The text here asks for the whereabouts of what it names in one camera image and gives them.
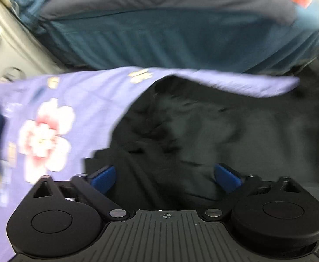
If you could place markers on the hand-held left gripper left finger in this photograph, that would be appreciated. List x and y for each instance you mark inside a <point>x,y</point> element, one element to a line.
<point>103,178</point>

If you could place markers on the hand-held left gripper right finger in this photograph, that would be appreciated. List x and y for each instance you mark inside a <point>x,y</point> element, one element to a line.
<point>227,178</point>

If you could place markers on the black garment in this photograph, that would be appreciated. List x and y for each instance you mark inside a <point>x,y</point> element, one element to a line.
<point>203,131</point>

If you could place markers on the purple floral bed sheet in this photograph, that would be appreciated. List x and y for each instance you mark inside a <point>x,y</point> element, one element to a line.
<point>80,92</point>

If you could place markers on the teal bed cover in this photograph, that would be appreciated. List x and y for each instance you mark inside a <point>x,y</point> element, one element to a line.
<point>175,41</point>

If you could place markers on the grey blanket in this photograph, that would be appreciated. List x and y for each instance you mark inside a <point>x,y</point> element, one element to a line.
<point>148,0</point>

